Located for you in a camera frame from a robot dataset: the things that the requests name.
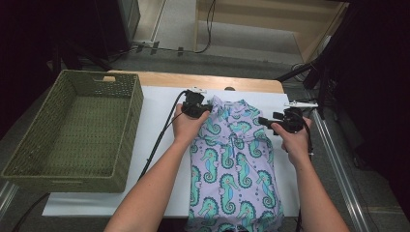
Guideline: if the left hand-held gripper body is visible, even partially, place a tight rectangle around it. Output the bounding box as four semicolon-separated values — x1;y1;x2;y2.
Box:
181;87;212;119

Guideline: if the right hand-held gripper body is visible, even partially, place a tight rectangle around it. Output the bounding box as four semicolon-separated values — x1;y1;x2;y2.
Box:
279;101;318;133

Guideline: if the purple seahorse print baby suit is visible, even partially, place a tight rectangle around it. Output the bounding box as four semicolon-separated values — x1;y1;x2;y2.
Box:
186;95;285;232

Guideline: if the green woven basket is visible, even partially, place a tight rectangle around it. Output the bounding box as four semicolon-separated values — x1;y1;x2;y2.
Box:
0;70;144;193

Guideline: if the person's left hand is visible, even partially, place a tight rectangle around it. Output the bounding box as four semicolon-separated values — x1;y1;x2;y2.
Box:
172;103;211;146

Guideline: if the person's right hand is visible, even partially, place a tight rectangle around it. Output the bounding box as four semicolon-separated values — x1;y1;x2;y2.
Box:
271;117;313;165

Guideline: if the black tripod stand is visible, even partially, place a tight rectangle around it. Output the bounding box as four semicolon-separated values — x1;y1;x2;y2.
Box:
276;47;339;120

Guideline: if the light wooden shelf unit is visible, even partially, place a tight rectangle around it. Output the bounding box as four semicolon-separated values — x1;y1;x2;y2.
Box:
192;0;351;64

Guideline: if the dark cabinet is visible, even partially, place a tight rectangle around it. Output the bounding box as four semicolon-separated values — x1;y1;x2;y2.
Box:
95;0;141;61

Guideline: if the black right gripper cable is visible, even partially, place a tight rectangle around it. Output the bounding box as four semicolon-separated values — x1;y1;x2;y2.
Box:
301;119;315;162

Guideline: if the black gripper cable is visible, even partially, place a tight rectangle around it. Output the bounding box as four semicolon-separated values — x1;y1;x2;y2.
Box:
301;119;315;162
138;90;189;182

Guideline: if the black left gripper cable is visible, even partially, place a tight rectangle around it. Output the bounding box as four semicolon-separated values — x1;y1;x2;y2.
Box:
138;90;189;182

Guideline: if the long metal floor rail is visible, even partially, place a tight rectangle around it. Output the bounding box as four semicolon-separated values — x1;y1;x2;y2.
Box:
310;109;371;232

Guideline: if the thin black hanging cable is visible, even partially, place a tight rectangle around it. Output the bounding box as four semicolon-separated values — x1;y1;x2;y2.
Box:
194;0;217;54

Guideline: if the black floor cable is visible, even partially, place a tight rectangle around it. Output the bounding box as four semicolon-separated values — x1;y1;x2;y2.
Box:
12;192;51;232

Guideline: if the short metal floor rail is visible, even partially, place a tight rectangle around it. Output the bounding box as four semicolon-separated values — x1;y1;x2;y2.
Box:
0;182;18;220

